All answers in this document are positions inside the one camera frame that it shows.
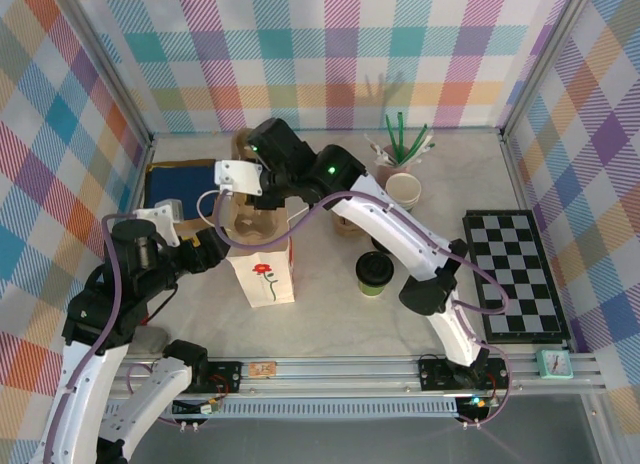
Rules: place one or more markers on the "white flower paper bag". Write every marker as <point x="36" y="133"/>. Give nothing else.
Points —
<point x="265" y="284"/>

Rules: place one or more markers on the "green paper coffee cup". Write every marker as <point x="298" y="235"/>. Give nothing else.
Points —
<point x="375" y="289"/>

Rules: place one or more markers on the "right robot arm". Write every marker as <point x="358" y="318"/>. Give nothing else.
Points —
<point x="430" y="294"/>

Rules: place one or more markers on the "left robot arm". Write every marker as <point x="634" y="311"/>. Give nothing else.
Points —
<point x="160" y="384"/>

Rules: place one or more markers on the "pulp cup carrier stack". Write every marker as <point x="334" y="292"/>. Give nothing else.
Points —
<point x="350" y="229"/>

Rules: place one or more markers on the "cardboard napkin tray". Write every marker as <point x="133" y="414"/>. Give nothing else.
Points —
<point x="190" y="161"/>

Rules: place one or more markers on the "pink straw holder cup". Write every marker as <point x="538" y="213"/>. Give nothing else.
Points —
<point x="385" y="173"/>

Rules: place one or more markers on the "orange paper tag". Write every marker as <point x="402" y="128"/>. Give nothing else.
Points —
<point x="262" y="370"/>

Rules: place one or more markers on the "black grey checkerboard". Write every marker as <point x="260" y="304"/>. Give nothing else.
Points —
<point x="520" y="264"/>

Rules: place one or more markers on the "small teal clock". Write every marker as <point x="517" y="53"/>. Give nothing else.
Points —
<point x="554" y="365"/>

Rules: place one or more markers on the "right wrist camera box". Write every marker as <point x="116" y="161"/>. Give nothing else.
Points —
<point x="237" y="176"/>

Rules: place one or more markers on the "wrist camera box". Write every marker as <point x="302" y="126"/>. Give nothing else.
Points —
<point x="160" y="216"/>
<point x="237" y="176"/>

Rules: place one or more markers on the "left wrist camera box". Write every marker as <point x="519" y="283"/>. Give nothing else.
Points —
<point x="160" y="216"/>

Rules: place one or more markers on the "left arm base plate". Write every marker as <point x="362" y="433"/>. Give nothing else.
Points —
<point x="227" y="376"/>

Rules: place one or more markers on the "aluminium frame rail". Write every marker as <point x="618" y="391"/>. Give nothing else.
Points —
<point x="340" y="376"/>

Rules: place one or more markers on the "aluminium frame post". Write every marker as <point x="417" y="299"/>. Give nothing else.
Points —
<point x="107" y="59"/>
<point x="550" y="59"/>

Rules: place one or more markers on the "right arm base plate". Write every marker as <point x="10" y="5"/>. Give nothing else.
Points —
<point x="432" y="374"/>

